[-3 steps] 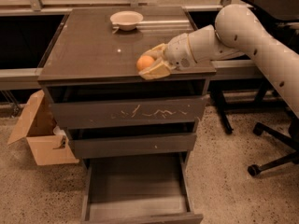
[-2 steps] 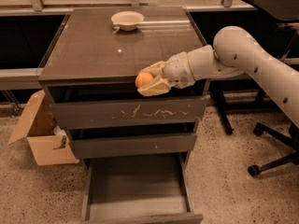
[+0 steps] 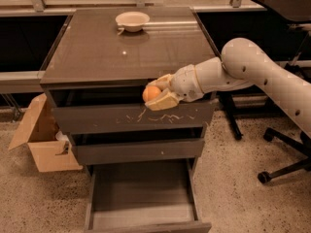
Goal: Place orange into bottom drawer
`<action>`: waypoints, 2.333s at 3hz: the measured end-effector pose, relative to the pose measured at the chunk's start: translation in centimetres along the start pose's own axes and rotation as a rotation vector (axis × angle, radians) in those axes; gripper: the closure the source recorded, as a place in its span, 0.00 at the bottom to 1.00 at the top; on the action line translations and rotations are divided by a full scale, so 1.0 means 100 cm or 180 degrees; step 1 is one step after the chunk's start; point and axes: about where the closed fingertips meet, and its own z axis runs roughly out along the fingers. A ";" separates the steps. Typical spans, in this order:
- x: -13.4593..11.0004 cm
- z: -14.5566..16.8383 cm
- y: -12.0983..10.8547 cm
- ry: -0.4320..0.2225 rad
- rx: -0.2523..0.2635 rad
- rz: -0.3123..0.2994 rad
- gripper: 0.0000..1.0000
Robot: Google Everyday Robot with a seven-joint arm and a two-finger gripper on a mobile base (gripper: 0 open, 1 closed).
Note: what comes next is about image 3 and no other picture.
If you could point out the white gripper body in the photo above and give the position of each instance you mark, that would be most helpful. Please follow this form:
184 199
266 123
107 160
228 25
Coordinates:
185 82

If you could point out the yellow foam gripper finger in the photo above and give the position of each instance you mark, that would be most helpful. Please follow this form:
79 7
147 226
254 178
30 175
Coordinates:
165 100
162 82

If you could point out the grey bottom drawer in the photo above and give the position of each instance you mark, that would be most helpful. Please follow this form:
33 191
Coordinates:
144 197

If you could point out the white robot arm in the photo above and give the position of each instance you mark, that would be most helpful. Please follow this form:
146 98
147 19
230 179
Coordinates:
212 76

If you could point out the grey middle drawer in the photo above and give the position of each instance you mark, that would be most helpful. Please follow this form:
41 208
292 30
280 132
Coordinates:
140 151

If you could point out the brown cardboard box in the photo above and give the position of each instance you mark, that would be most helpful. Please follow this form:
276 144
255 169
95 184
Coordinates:
38 129

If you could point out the black side table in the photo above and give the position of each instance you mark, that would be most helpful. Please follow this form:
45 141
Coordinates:
285 7

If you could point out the grey drawer cabinet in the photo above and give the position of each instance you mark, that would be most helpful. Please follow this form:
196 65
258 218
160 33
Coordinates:
98 64

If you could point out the orange fruit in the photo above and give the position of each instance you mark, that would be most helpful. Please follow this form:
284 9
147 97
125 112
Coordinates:
150 93

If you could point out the black office chair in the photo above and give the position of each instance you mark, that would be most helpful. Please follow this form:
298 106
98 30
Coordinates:
303 147

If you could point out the grey top drawer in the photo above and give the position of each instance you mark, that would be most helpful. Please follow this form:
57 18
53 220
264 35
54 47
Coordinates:
132 117

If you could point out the white paper bowl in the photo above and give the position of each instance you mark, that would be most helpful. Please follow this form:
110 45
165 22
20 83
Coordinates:
132 21

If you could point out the grey drawer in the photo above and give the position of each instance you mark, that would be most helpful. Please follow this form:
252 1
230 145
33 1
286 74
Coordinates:
144 197
132 117
140 151

